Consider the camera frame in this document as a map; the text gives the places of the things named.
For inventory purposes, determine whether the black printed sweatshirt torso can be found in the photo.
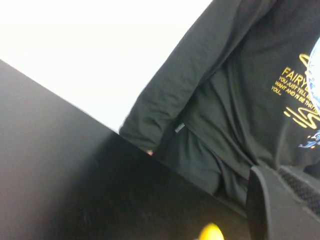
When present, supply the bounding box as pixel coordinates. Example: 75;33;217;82
159;0;320;176

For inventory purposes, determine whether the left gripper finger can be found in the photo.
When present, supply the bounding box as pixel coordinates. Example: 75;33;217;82
245;164;320;240

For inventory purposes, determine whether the yellow banana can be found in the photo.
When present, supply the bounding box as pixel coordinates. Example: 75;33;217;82
198;222;226;240

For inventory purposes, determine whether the person's right forearm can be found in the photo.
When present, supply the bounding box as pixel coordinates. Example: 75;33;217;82
118;24;231;154

